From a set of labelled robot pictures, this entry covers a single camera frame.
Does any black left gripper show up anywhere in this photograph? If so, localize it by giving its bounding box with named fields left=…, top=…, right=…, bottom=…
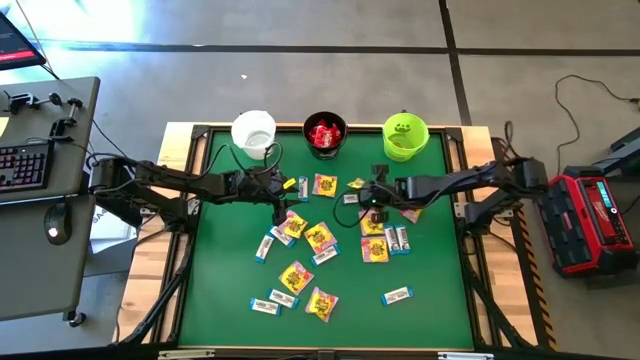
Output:
left=240, top=167, right=297, bottom=227

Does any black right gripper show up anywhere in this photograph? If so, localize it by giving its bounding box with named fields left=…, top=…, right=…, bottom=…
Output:
left=359, top=164, right=407, bottom=225

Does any green halloween bucket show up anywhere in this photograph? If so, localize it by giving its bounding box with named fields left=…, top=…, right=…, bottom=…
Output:
left=381, top=111, right=431, bottom=163

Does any black halloween bucket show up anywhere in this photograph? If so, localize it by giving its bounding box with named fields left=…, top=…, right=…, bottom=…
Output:
left=302, top=110, right=349, bottom=161

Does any white jack-o-lantern bucket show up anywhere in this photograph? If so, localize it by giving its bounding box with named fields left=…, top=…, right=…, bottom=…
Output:
left=230, top=109, right=277, bottom=161

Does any green table mat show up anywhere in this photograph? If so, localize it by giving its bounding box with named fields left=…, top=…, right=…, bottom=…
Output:
left=178, top=130, right=475, bottom=350

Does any white box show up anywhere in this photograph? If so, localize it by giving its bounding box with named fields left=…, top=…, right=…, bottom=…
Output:
left=89, top=199, right=139, bottom=241

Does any yellow black hazard strip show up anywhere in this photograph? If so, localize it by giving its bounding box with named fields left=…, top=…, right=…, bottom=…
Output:
left=492, top=137, right=559, bottom=351

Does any red black power unit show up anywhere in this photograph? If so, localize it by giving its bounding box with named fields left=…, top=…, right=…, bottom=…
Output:
left=532, top=164, right=640, bottom=279

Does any grey desk top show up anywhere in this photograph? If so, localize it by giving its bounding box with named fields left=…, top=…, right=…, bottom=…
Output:
left=0, top=75, right=101, bottom=204
left=0, top=193, right=96, bottom=322

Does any black computer mouse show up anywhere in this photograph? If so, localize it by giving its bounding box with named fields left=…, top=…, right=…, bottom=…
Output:
left=43, top=202, right=73, bottom=246

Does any black desk clamp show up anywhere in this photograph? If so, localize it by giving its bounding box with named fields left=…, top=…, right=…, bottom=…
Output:
left=2, top=91, right=64, bottom=115
left=48, top=97, right=84, bottom=143

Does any dark grey case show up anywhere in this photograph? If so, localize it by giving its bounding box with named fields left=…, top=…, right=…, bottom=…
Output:
left=594, top=124, right=640, bottom=176

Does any black backlit keyboard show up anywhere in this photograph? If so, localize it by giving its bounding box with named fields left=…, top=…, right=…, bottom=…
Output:
left=0, top=139, right=55, bottom=194

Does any black computer monitor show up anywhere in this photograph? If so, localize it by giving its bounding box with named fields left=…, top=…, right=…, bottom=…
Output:
left=0, top=10, right=47, bottom=72

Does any silver metal bracket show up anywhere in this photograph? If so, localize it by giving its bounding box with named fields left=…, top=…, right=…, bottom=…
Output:
left=158, top=348, right=216, bottom=360
left=437, top=351, right=495, bottom=360

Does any black floor cable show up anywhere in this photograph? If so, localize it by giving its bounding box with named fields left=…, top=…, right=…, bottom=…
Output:
left=553, top=74, right=640, bottom=162

